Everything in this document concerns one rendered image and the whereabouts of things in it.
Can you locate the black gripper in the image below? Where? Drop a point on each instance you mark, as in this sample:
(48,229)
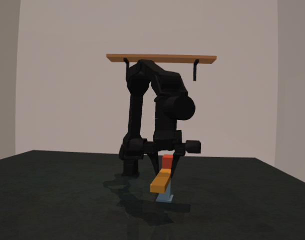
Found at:
(180,150)

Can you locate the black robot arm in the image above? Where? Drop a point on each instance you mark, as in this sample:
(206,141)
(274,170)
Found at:
(172,102)

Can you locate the orange bar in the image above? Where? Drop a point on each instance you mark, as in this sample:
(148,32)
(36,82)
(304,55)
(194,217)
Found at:
(162,180)

